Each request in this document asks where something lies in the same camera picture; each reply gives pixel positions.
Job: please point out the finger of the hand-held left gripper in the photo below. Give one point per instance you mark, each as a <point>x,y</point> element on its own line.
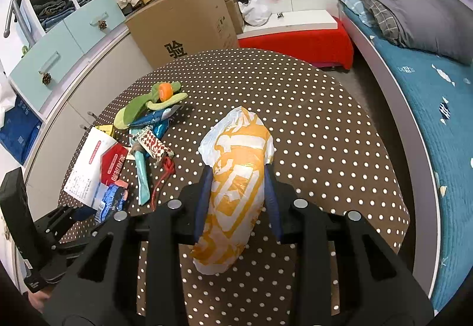
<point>70,246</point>
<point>61,219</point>

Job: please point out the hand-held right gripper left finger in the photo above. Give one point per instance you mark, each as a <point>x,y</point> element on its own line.
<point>202,200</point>

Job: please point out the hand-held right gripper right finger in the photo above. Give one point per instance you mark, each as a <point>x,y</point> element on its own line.
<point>273,200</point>

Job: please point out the orange and white plastic bag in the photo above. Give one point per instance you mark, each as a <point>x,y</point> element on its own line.
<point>236,171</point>

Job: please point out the person's left hand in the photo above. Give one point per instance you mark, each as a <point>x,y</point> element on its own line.
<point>38,299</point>

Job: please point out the blue snack packet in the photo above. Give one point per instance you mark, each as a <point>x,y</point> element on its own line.
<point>112,198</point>

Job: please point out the red and white patterned wrapper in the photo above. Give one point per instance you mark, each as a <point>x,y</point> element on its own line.
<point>153,145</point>

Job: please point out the red packet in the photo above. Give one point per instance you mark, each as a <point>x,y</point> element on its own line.
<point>115,163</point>

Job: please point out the blue bag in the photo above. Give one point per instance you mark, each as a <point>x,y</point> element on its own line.
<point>18,130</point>

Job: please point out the blue foil wrapper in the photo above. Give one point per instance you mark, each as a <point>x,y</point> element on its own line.
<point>155,122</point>

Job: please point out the small yellow packet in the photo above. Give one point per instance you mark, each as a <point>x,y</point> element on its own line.
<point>105,130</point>

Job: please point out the green and orange toy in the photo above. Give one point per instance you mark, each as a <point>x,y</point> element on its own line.
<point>129,113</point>

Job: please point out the pine cone drawer knob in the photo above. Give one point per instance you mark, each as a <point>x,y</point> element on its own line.
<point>46,79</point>
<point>102,25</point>

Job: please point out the white wardrobe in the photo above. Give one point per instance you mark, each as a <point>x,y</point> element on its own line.
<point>92,78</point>

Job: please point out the light teal drawer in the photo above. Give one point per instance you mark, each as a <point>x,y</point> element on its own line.
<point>88,17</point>
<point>48,56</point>

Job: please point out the red bench with white top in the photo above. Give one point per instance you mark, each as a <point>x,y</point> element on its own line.
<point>295,41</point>

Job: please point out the large cardboard box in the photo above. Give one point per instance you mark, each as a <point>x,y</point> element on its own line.
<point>177,23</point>

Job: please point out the bed with teal sheet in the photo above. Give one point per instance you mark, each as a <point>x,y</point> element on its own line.
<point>443,134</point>

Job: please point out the small cardboard box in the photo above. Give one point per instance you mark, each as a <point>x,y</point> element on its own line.
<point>234,15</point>

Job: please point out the dark folded clothes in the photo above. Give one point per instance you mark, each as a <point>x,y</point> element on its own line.
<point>53,10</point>

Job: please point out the blue plaid pillow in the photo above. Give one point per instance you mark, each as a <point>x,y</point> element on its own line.
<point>351,6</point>

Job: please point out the grey quilt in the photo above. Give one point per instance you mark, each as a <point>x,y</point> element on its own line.
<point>417,12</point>

